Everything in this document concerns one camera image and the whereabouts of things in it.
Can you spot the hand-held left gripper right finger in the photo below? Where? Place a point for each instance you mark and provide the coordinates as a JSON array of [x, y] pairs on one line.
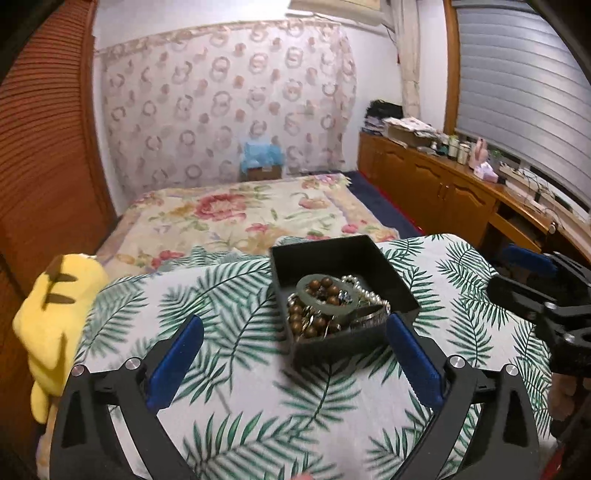
[[413, 360]]

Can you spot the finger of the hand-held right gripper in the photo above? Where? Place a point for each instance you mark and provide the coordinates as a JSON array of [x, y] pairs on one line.
[[517, 293], [528, 261]]

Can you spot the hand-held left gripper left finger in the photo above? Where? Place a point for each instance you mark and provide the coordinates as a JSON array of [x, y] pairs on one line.
[[178, 360]]

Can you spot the metal bangle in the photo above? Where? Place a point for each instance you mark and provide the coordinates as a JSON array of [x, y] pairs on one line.
[[369, 318]]

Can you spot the pale green jade bangle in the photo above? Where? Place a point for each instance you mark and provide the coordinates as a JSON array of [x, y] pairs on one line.
[[302, 300]]

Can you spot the black cardboard box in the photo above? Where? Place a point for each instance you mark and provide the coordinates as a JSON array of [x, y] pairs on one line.
[[332, 263]]

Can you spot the person's right hand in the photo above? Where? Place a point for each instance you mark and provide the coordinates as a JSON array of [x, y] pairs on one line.
[[565, 397]]

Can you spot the leaf print tablecloth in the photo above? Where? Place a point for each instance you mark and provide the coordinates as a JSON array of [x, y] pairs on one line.
[[231, 300]]

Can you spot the pink tissue box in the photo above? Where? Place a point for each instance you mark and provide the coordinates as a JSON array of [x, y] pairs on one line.
[[487, 172]]

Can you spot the pink figurine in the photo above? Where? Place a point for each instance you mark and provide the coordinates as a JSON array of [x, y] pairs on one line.
[[479, 154]]

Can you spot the wooden cabinet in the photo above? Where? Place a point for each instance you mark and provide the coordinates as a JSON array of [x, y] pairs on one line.
[[438, 184]]

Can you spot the cream jar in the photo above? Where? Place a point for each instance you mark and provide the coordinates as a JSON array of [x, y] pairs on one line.
[[463, 154]]

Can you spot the yellow plush toy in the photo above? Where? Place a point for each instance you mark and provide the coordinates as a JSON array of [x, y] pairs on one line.
[[51, 323]]

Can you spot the white bottle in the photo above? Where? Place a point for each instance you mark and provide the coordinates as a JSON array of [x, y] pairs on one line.
[[453, 146]]

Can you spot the dark blue bed sheet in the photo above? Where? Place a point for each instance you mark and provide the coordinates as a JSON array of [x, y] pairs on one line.
[[392, 207]]

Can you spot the floral blanket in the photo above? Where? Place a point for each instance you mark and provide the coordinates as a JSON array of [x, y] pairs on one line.
[[207, 217]]

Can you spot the pile of papers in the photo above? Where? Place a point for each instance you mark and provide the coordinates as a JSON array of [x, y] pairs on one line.
[[411, 129]]

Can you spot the grey window blind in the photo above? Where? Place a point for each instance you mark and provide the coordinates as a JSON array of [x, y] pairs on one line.
[[517, 83]]

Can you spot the small cardboard box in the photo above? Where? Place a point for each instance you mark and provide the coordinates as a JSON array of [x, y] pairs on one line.
[[263, 173]]

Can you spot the pile of dark clothes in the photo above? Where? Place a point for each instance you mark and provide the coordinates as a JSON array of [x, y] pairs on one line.
[[381, 113]]

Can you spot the blue plastic bag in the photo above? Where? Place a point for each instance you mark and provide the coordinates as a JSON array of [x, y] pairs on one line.
[[261, 154]]

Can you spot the cream side curtain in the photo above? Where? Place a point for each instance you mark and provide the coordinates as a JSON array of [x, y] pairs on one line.
[[408, 69]]

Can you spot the wooden louvred wardrobe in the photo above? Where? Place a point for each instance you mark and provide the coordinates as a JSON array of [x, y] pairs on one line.
[[41, 138]]

